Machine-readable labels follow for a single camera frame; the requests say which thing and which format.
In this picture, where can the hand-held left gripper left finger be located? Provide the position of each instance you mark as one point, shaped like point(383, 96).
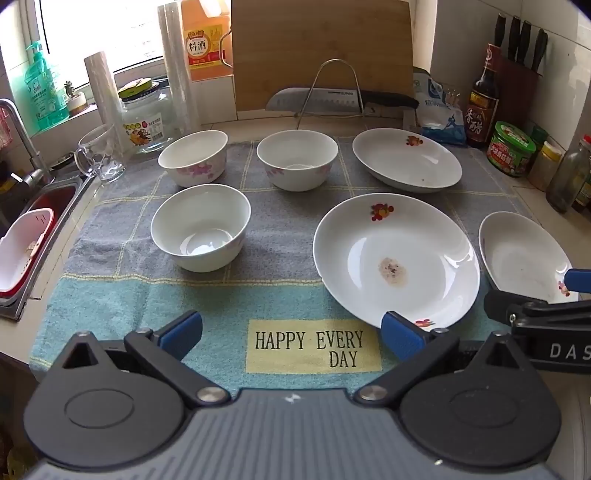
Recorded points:
point(181, 336)

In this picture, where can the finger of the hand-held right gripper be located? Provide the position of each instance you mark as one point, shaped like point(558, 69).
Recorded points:
point(503, 307)
point(579, 281)

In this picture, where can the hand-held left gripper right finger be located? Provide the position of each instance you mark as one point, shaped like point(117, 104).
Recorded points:
point(402, 337)

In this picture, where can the white plate fruit print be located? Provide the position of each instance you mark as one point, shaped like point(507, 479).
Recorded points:
point(517, 254)
point(406, 161)
point(369, 258)

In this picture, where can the white bowl pink flowers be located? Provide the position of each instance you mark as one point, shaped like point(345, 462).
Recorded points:
point(295, 152)
point(198, 221)
point(194, 152)

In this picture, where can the glass bottle red cap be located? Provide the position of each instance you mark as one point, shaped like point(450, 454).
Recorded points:
point(568, 180)

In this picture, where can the yellow-cap spice jar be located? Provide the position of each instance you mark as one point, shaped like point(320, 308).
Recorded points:
point(545, 170)

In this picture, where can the green sauce jar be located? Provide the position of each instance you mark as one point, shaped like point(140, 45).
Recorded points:
point(510, 152)

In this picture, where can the grey and teal checked towel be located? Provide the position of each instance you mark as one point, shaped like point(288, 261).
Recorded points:
point(277, 221)

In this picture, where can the green-lid spice jar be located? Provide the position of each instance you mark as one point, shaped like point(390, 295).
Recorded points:
point(539, 136)

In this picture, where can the steel sink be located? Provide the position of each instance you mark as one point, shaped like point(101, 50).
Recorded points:
point(18, 307)

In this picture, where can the red wash basin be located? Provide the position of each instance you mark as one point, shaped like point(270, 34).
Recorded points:
point(55, 203)

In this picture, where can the white colander basket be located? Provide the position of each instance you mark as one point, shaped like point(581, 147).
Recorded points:
point(23, 240)

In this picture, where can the dark vinegar bottle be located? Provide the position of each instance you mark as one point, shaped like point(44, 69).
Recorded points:
point(485, 115)

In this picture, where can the clear glass mug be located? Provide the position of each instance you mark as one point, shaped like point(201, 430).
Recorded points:
point(99, 157)

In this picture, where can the dark red knife block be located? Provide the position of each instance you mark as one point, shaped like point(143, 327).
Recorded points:
point(519, 92)

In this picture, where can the white and blue salt bag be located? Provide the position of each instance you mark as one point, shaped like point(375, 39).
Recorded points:
point(438, 110)

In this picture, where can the glass jar yellow-green lid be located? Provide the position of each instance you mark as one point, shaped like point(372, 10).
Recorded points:
point(147, 124)

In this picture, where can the metal faucet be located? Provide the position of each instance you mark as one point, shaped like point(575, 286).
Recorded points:
point(37, 177)

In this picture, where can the small potted plant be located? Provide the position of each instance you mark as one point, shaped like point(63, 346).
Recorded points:
point(76, 104)

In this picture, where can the short plastic wrap roll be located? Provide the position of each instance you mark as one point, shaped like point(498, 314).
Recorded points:
point(104, 92)

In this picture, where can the pink cloth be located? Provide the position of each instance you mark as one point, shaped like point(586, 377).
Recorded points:
point(3, 131)

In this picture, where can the green dish soap bottle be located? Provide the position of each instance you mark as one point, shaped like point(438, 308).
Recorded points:
point(44, 92)

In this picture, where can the yellow cooking wine bottle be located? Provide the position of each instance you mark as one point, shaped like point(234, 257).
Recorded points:
point(203, 46)

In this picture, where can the bamboo cutting board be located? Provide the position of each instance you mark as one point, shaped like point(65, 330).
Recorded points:
point(300, 46)

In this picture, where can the window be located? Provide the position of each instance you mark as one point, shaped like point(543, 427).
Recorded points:
point(92, 32)

